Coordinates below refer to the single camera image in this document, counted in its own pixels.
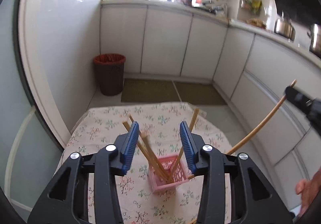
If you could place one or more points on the floral tablecloth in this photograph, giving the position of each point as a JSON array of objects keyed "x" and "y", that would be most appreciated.
[{"x": 139, "y": 203}]

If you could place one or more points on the pink perforated utensil holder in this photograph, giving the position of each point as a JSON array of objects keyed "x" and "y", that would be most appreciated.
[{"x": 168, "y": 173}]

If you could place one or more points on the black frying pan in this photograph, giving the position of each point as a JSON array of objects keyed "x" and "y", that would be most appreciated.
[{"x": 213, "y": 9}]

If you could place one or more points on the basket of food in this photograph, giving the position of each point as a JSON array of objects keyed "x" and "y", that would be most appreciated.
[{"x": 256, "y": 22}]

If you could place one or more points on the steel kettle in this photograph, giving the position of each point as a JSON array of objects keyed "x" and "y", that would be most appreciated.
[{"x": 283, "y": 26}]

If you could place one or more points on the white lower cabinets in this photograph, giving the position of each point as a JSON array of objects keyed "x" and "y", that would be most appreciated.
[{"x": 248, "y": 67}]

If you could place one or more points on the steel stock pot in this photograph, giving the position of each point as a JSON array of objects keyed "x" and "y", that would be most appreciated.
[{"x": 315, "y": 40}]

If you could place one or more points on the yellow snack bag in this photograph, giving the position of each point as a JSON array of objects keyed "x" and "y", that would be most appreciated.
[{"x": 256, "y": 6}]

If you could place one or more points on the red-lined brown trash bin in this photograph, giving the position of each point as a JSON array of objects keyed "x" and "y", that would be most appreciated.
[{"x": 109, "y": 73}]

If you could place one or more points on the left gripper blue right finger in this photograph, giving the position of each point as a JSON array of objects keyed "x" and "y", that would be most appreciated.
[{"x": 192, "y": 145}]

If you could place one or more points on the person's right hand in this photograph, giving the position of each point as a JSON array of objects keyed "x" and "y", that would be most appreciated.
[{"x": 308, "y": 189}]

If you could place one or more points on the curved bamboo chopstick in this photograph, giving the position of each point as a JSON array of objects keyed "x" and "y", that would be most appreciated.
[{"x": 257, "y": 129}]

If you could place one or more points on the dark floor mat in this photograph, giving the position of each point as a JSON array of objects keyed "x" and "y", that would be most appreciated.
[
  {"x": 148, "y": 91},
  {"x": 199, "y": 94}
]

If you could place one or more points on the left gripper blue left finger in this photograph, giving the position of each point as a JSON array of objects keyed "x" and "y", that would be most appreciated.
[{"x": 126, "y": 144}]

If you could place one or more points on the glass sliding door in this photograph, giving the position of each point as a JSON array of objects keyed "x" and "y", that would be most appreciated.
[{"x": 30, "y": 151}]

